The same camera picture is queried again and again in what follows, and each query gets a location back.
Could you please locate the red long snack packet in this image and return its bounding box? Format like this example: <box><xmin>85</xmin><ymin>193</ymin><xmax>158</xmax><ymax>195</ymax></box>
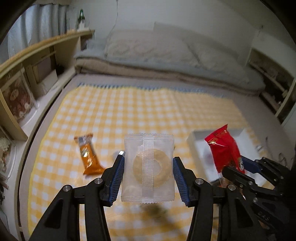
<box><xmin>205</xmin><ymin>124</ymin><xmax>245</xmax><ymax>174</ymax></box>

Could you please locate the clear beige ring cookie packet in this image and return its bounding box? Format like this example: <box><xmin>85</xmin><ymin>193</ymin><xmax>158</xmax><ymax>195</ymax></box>
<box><xmin>121</xmin><ymin>133</ymin><xmax>175</xmax><ymax>204</ymax></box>

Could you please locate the orange snack bar packet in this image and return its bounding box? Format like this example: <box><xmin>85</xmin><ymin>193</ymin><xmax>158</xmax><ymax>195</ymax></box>
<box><xmin>74</xmin><ymin>133</ymin><xmax>105</xmax><ymax>175</ymax></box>

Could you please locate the white cardboard tray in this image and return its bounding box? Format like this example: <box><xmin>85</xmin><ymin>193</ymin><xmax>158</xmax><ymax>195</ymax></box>
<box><xmin>187</xmin><ymin>125</ymin><xmax>268</xmax><ymax>186</ymax></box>

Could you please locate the grey blue duvet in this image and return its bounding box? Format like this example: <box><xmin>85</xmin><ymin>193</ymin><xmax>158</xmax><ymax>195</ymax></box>
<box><xmin>74</xmin><ymin>39</ymin><xmax>264</xmax><ymax>82</ymax></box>

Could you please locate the clear doll display case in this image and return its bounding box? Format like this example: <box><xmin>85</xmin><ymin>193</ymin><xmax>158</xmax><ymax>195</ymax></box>
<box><xmin>0</xmin><ymin>126</ymin><xmax>16</xmax><ymax>180</ymax></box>

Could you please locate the yellow checkered mat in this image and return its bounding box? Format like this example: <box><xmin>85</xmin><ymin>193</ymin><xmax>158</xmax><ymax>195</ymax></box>
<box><xmin>28</xmin><ymin>85</ymin><xmax>260</xmax><ymax>240</ymax></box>

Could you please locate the right beige pillow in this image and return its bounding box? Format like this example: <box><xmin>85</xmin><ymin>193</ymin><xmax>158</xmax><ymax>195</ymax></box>
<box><xmin>183</xmin><ymin>39</ymin><xmax>250</xmax><ymax>85</ymax></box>

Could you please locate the beige pillow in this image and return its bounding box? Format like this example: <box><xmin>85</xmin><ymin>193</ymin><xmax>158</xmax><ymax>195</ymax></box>
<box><xmin>104</xmin><ymin>29</ymin><xmax>200</xmax><ymax>67</ymax></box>
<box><xmin>183</xmin><ymin>39</ymin><xmax>250</xmax><ymax>85</ymax></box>

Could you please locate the white box on shelf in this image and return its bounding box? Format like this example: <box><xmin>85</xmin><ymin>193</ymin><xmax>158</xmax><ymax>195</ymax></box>
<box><xmin>36</xmin><ymin>70</ymin><xmax>58</xmax><ymax>97</ymax></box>

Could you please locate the wooden bedside shelf unit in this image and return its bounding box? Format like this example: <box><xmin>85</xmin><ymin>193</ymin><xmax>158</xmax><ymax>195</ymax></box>
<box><xmin>1</xmin><ymin>30</ymin><xmax>94</xmax><ymax>142</ymax></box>

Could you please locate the left beige pillow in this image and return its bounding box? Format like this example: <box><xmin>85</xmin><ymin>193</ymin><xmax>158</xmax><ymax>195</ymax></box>
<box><xmin>104</xmin><ymin>29</ymin><xmax>200</xmax><ymax>67</ymax></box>

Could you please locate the beige folded blanket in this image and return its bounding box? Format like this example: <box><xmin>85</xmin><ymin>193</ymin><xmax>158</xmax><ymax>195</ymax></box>
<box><xmin>75</xmin><ymin>58</ymin><xmax>265</xmax><ymax>95</ymax></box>

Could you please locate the grey curtain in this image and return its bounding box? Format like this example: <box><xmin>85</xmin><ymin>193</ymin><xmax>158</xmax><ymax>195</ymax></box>
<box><xmin>6</xmin><ymin>4</ymin><xmax>68</xmax><ymax>58</ymax></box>

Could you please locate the green glass bottle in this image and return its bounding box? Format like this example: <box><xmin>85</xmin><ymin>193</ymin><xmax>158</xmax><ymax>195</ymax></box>
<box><xmin>77</xmin><ymin>9</ymin><xmax>85</xmax><ymax>28</ymax></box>

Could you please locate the black cable on bed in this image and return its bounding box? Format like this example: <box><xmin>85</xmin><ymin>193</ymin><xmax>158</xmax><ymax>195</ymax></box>
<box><xmin>264</xmin><ymin>136</ymin><xmax>295</xmax><ymax>167</ymax></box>

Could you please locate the white wall shelf niche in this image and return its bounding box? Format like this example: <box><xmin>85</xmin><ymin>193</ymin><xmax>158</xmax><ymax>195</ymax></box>
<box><xmin>248</xmin><ymin>48</ymin><xmax>295</xmax><ymax>123</ymax></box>

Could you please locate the white hanging cable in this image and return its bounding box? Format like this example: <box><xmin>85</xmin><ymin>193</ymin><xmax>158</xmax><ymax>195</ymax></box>
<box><xmin>111</xmin><ymin>0</ymin><xmax>120</xmax><ymax>35</ymax></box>

